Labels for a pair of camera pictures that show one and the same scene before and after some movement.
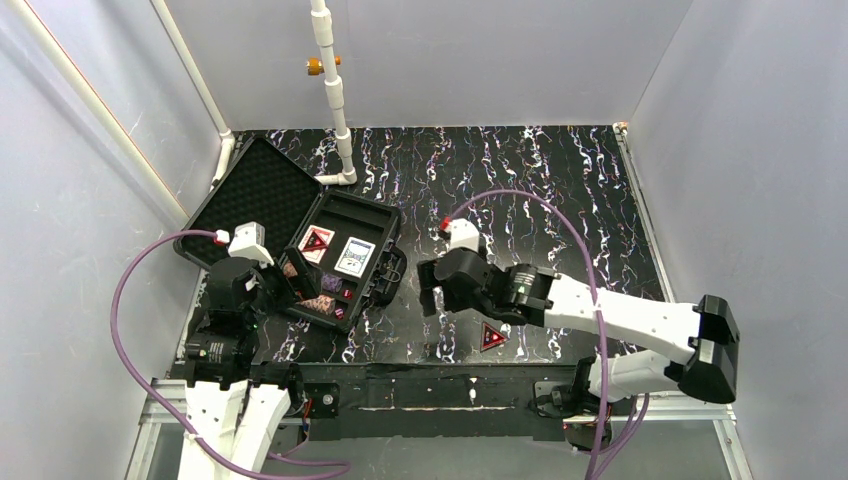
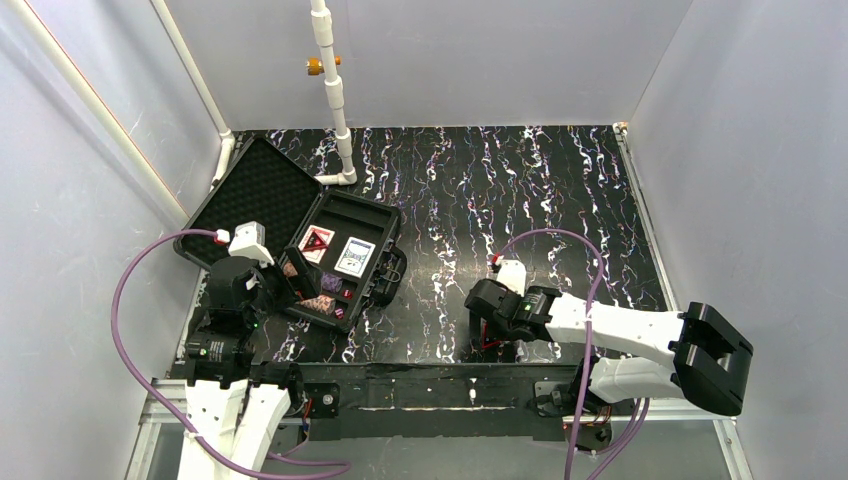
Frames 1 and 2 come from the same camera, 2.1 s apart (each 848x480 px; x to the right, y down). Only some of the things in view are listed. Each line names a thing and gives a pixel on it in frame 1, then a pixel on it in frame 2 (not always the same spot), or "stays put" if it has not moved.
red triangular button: (489, 337) stays put
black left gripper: (279, 279) stays put
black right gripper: (448, 283) → (481, 302)
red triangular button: (315, 242) stays put
